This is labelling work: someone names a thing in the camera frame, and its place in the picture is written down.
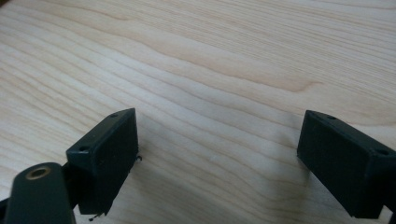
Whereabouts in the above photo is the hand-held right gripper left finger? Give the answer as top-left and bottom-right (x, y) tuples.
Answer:
(65, 107), (140, 217)

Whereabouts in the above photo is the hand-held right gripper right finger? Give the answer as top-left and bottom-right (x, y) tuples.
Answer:
(296, 109), (396, 219)

